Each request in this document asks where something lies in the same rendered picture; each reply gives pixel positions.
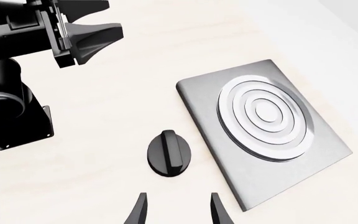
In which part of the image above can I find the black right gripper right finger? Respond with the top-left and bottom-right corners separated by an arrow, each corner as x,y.
210,192 -> 235,224

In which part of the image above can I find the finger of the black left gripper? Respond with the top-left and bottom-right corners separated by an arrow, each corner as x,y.
56,0 -> 110,24
63,22 -> 125,66

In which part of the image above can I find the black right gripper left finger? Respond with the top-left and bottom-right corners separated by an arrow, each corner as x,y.
123,192 -> 148,224

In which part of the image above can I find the flat stove plate with rings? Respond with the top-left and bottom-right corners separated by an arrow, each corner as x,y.
175,58 -> 353,213

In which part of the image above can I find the round black stove knob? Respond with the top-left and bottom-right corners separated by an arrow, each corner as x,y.
147,129 -> 192,178

